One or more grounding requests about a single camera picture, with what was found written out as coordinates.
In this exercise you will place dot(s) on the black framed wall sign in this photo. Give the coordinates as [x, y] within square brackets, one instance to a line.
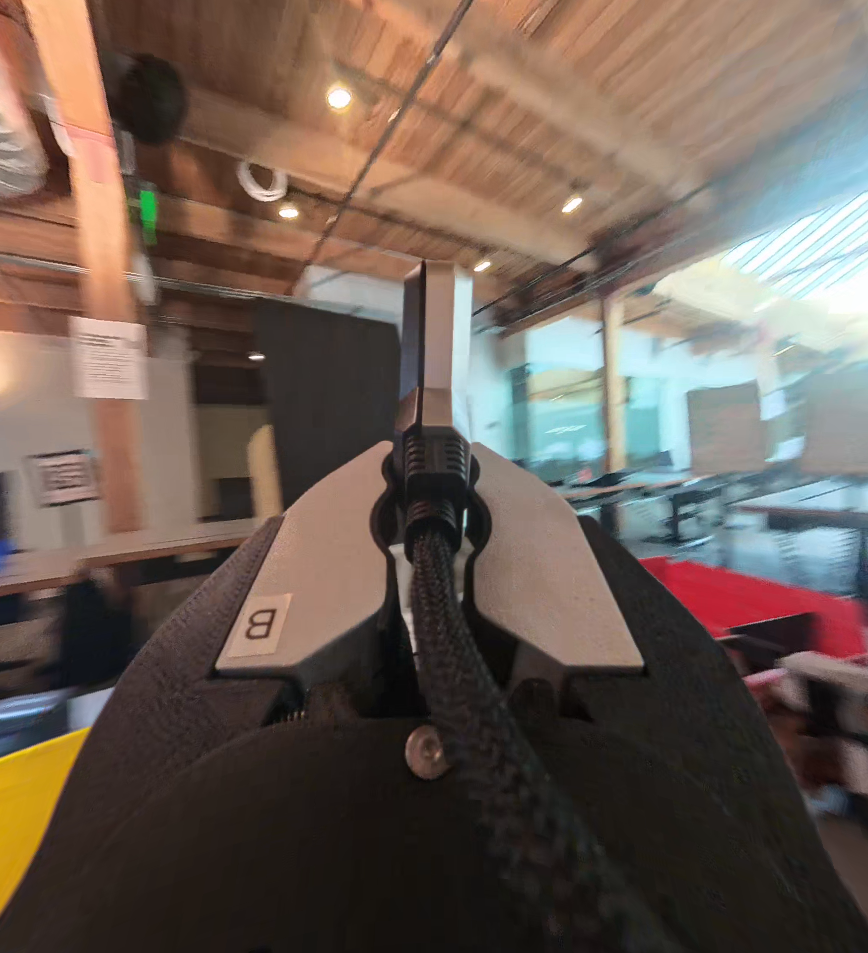
[64, 479]

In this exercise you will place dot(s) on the green exit sign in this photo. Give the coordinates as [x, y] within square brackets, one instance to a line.
[148, 212]

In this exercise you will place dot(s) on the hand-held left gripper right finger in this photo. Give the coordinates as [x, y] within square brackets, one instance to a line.
[545, 581]

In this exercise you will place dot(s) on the yellow plastic bin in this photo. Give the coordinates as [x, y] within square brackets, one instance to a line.
[2, 834]

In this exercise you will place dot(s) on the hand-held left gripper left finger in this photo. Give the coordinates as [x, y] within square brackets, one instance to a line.
[314, 573]

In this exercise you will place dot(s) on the red plastic bin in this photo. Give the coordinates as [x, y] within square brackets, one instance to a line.
[761, 603]

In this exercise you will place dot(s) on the black round speaker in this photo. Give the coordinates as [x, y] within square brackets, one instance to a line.
[147, 97]

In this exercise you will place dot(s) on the black acoustic panel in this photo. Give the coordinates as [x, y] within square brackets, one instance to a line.
[329, 402]

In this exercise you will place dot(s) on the white paper sign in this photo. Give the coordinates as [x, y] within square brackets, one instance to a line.
[110, 361]

